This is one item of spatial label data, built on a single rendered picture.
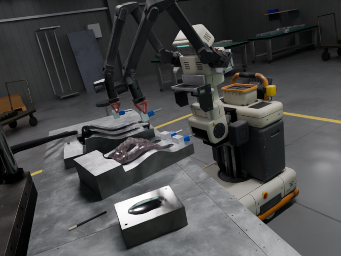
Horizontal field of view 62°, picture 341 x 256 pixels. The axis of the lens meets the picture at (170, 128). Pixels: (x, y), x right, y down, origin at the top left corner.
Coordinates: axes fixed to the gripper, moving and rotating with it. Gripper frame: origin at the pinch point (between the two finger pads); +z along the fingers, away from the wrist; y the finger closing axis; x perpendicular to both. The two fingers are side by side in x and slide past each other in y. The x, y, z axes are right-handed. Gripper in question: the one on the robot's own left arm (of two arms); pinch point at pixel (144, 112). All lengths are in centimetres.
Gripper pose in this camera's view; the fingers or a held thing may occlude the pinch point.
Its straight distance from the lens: 162.5
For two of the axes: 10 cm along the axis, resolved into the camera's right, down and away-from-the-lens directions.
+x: 8.9, -4.0, 2.3
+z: 3.5, 9.1, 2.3
